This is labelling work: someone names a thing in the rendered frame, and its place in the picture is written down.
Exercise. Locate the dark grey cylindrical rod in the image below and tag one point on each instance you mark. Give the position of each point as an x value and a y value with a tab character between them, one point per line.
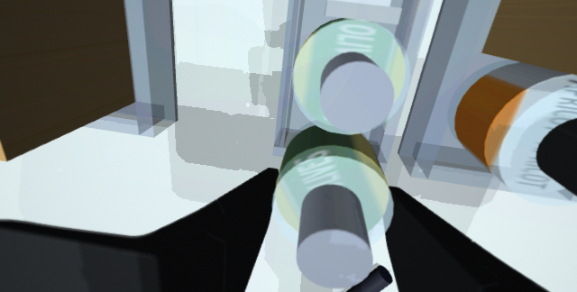
377	280

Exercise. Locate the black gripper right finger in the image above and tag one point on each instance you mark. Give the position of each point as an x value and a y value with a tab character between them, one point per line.
428	254

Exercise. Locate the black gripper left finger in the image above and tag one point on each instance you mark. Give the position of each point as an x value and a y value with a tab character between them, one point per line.
213	249

